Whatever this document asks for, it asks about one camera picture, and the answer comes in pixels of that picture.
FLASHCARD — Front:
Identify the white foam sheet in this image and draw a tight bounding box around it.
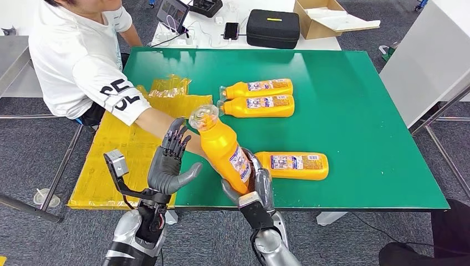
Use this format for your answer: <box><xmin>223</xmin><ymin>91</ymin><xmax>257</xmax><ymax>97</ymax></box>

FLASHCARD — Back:
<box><xmin>305</xmin><ymin>8</ymin><xmax>381</xmax><ymax>32</ymax></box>

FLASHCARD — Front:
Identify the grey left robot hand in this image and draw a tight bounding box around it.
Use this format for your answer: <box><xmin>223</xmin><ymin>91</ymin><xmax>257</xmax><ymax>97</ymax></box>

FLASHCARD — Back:
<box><xmin>147</xmin><ymin>117</ymin><xmax>204</xmax><ymax>196</ymax></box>

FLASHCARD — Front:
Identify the black carrying case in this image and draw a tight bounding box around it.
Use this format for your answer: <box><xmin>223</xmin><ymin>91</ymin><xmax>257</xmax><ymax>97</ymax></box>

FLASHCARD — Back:
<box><xmin>246</xmin><ymin>9</ymin><xmax>301</xmax><ymax>50</ymax></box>

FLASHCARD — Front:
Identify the white table foot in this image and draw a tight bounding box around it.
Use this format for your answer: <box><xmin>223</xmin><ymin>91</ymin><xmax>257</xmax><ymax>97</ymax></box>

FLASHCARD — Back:
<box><xmin>163</xmin><ymin>209</ymin><xmax>179</xmax><ymax>226</ymax></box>
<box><xmin>316</xmin><ymin>211</ymin><xmax>348</xmax><ymax>226</ymax></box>

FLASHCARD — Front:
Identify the white power strip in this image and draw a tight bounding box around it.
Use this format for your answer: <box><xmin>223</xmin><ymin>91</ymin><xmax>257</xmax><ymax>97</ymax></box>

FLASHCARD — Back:
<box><xmin>151</xmin><ymin>22</ymin><xmax>198</xmax><ymax>48</ymax></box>

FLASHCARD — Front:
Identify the white table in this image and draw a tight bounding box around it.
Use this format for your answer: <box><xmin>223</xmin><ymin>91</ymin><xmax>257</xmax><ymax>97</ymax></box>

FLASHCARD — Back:
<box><xmin>149</xmin><ymin>0</ymin><xmax>342</xmax><ymax>51</ymax></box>

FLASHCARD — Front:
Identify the orange detergent bottle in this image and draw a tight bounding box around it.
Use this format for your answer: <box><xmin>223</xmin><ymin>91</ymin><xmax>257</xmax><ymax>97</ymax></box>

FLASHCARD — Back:
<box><xmin>219</xmin><ymin>78</ymin><xmax>294</xmax><ymax>100</ymax></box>
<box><xmin>254</xmin><ymin>151</ymin><xmax>330</xmax><ymax>181</ymax></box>
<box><xmin>188</xmin><ymin>104</ymin><xmax>255</xmax><ymax>195</ymax></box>
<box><xmin>216</xmin><ymin>94</ymin><xmax>295</xmax><ymax>119</ymax></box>

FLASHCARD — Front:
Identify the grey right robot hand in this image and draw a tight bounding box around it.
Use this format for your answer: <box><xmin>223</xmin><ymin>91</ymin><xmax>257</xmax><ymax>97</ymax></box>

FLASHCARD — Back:
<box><xmin>221</xmin><ymin>147</ymin><xmax>275</xmax><ymax>214</ymax></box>

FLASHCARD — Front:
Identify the black floor cable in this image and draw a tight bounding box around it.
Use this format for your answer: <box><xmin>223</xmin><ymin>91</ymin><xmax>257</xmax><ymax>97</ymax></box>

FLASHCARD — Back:
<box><xmin>350</xmin><ymin>212</ymin><xmax>436</xmax><ymax>247</ymax></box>

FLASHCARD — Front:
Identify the black tablet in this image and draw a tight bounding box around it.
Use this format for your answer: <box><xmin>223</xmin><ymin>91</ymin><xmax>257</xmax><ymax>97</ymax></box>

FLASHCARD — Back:
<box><xmin>156</xmin><ymin>0</ymin><xmax>190</xmax><ymax>34</ymax></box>

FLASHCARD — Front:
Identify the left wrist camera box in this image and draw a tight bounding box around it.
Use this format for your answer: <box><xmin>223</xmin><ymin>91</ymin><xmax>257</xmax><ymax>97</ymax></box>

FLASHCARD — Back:
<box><xmin>103</xmin><ymin>149</ymin><xmax>155</xmax><ymax>201</ymax></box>

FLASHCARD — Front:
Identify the person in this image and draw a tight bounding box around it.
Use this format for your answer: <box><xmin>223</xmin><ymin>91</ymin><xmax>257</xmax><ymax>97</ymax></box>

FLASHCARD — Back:
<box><xmin>28</xmin><ymin>0</ymin><xmax>214</xmax><ymax>162</ymax></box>
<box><xmin>378</xmin><ymin>198</ymin><xmax>470</xmax><ymax>266</ymax></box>

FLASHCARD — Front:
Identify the green and white item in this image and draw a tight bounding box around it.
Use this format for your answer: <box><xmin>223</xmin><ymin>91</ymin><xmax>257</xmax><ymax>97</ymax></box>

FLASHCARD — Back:
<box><xmin>379</xmin><ymin>40</ymin><xmax>399</xmax><ymax>62</ymax></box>

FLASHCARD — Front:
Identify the clear plastic cup lid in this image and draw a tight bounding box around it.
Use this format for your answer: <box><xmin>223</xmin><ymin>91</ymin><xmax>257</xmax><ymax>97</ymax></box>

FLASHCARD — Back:
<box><xmin>33</xmin><ymin>188</ymin><xmax>61</xmax><ymax>208</ymax></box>

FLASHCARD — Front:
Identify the black smartphone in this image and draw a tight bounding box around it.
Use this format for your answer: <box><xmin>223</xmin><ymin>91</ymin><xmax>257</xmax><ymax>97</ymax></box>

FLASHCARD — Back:
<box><xmin>223</xmin><ymin>22</ymin><xmax>240</xmax><ymax>40</ymax></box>

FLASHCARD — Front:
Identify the black tablet cable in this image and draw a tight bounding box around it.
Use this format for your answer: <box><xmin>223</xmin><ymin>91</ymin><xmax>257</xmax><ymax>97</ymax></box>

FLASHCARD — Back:
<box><xmin>150</xmin><ymin>31</ymin><xmax>190</xmax><ymax>48</ymax></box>

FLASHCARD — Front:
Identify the metal table frame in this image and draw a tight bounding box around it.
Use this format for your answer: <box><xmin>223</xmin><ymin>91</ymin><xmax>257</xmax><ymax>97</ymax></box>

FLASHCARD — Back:
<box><xmin>409</xmin><ymin>83</ymin><xmax>470</xmax><ymax>199</ymax></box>

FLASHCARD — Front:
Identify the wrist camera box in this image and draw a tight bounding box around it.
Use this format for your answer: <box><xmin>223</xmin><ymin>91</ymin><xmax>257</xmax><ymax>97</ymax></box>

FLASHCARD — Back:
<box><xmin>103</xmin><ymin>149</ymin><xmax>155</xmax><ymax>201</ymax></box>
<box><xmin>238</xmin><ymin>191</ymin><xmax>274</xmax><ymax>230</ymax></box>

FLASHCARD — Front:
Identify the yellow taped cardboard mat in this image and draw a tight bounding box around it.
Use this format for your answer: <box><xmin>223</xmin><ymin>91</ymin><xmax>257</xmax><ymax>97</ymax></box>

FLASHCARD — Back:
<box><xmin>67</xmin><ymin>74</ymin><xmax>214</xmax><ymax>211</ymax></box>

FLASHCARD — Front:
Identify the brown cardboard box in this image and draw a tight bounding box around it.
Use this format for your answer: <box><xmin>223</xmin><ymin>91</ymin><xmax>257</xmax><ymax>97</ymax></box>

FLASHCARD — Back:
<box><xmin>293</xmin><ymin>0</ymin><xmax>381</xmax><ymax>40</ymax></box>

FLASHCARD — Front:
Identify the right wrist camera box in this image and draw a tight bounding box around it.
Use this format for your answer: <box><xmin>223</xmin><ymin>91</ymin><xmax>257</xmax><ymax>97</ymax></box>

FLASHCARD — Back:
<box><xmin>238</xmin><ymin>191</ymin><xmax>274</xmax><ymax>230</ymax></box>

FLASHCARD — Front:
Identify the black controller device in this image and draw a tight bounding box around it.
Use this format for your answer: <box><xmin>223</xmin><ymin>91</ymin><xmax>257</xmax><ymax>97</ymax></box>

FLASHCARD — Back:
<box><xmin>189</xmin><ymin>0</ymin><xmax>223</xmax><ymax>18</ymax></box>

